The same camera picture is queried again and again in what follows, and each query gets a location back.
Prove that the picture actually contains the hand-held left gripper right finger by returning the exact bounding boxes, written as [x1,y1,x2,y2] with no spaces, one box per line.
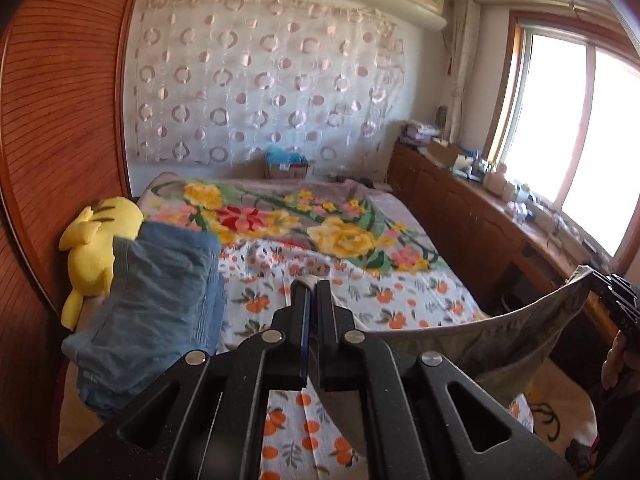
[313,280,577,480]

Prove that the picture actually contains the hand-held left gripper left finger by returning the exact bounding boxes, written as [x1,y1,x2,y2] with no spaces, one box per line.
[57,277,314,480]

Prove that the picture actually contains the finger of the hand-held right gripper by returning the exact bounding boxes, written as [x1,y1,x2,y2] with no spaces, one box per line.
[599,287,640,323]
[591,270,640,297]

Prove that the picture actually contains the grey pants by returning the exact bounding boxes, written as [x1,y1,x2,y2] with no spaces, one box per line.
[306,265,597,461]

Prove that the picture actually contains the person's right hand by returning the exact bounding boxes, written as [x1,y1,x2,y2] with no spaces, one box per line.
[601,330,634,392]

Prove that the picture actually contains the orange-print bedsheet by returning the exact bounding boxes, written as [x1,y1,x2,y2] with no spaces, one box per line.
[215,240,536,480]

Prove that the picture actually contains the person's dark clothing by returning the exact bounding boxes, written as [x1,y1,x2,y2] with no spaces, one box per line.
[565,382,640,480]

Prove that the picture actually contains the patterned floor mat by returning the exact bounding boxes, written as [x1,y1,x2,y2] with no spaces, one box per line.
[520,360,598,456]

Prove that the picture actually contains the floral blanket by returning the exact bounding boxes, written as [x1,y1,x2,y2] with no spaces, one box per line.
[137,172,451,277]

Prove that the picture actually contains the folded blue cloth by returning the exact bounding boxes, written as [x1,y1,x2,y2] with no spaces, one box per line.
[62,221,224,422]

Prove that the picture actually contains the window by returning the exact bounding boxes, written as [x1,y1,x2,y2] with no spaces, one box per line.
[495,10,640,271]

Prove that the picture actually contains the wooden cabinet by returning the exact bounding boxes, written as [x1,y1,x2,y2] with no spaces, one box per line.
[387,140,621,346]

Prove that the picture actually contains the cardboard box with blue cloth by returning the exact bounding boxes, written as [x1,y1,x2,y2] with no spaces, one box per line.
[264,145,312,180]

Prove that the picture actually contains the open cardboard box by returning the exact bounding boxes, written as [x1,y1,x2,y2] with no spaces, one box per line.
[429,139,462,169]

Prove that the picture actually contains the yellow plush toy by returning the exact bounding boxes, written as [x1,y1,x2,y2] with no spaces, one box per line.
[59,196,146,332]

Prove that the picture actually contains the circle-patterned sheer curtain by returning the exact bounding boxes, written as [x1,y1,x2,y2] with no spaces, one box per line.
[125,0,407,167]

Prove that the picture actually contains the white window curtain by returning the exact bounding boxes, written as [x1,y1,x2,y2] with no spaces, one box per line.
[444,0,485,147]

